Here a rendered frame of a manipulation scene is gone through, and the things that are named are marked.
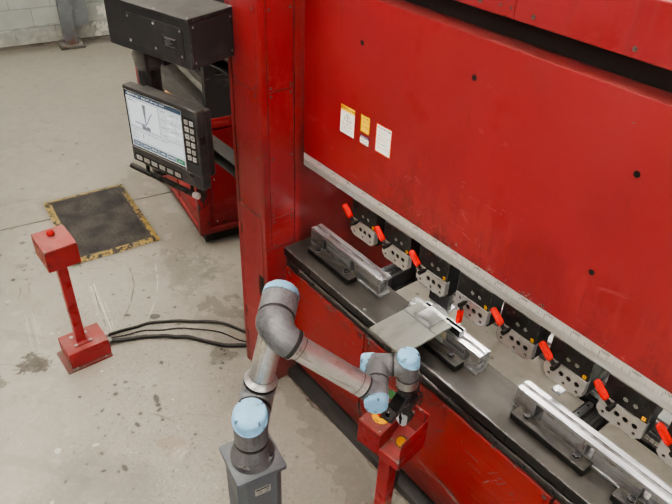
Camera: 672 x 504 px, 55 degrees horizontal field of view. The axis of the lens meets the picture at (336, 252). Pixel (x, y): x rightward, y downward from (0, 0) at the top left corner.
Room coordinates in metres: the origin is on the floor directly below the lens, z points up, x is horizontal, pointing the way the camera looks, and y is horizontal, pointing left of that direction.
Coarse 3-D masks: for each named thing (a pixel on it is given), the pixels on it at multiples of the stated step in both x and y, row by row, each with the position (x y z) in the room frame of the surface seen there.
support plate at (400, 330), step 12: (408, 312) 1.91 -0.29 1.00; (384, 324) 1.83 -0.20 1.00; (396, 324) 1.84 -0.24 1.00; (408, 324) 1.84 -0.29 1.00; (420, 324) 1.84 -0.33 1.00; (444, 324) 1.85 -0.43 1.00; (384, 336) 1.77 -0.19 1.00; (396, 336) 1.77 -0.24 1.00; (408, 336) 1.77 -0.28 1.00; (420, 336) 1.77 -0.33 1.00; (432, 336) 1.78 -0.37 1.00; (396, 348) 1.71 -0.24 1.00
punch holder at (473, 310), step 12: (468, 276) 1.79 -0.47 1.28; (468, 288) 1.78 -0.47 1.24; (480, 288) 1.74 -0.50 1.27; (456, 300) 1.81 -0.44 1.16; (468, 300) 1.77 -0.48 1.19; (480, 300) 1.73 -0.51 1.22; (492, 300) 1.70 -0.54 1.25; (468, 312) 1.76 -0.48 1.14; (480, 312) 1.72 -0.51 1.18; (480, 324) 1.71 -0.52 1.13
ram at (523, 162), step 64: (320, 0) 2.47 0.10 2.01; (384, 0) 2.23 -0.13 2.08; (320, 64) 2.47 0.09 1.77; (384, 64) 2.19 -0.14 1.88; (448, 64) 1.96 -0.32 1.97; (512, 64) 1.78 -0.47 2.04; (576, 64) 1.68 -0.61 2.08; (320, 128) 2.46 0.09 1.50; (448, 128) 1.93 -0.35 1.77; (512, 128) 1.75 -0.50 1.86; (576, 128) 1.60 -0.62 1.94; (640, 128) 1.47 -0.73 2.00; (384, 192) 2.14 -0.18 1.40; (448, 192) 1.90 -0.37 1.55; (512, 192) 1.71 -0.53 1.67; (576, 192) 1.56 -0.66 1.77; (640, 192) 1.43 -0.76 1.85; (448, 256) 1.87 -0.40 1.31; (512, 256) 1.67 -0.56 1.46; (576, 256) 1.51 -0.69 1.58; (640, 256) 1.38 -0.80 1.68; (576, 320) 1.47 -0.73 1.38; (640, 320) 1.34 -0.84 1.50; (640, 384) 1.28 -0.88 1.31
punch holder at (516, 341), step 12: (504, 312) 1.65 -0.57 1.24; (516, 312) 1.62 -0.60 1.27; (504, 324) 1.64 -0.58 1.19; (516, 324) 1.61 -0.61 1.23; (528, 324) 1.58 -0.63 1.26; (504, 336) 1.63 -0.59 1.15; (516, 336) 1.60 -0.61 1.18; (528, 336) 1.57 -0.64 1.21; (540, 336) 1.56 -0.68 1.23; (516, 348) 1.59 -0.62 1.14; (528, 348) 1.56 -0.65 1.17; (540, 348) 1.58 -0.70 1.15
